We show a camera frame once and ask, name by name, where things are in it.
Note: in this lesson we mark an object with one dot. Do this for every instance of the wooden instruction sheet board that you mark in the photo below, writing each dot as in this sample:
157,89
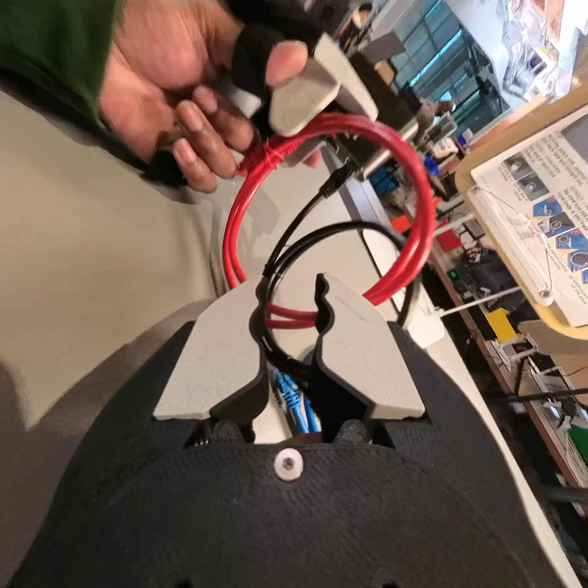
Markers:
542,183

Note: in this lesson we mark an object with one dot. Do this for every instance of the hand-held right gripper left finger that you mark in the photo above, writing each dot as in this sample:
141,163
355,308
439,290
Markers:
220,358

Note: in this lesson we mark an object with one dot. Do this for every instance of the orange square marker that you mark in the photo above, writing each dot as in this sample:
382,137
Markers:
400,223

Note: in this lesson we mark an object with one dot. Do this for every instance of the red square marker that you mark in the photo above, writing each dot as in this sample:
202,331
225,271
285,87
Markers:
448,240

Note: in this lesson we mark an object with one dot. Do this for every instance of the yellow square marker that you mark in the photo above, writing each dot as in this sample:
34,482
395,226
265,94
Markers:
500,324

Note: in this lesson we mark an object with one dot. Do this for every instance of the person's left hand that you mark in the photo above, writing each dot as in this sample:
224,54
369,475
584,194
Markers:
174,59

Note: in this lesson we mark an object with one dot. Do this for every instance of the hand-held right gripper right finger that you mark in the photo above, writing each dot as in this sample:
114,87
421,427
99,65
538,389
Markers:
367,363

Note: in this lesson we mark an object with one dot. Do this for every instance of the person's left forearm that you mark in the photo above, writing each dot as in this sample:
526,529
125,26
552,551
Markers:
50,41

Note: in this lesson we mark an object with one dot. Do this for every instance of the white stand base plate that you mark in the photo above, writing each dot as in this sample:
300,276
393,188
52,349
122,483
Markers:
427,330

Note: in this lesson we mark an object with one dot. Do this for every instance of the stand metal rod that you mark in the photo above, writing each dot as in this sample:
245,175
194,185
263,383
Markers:
477,301
454,221

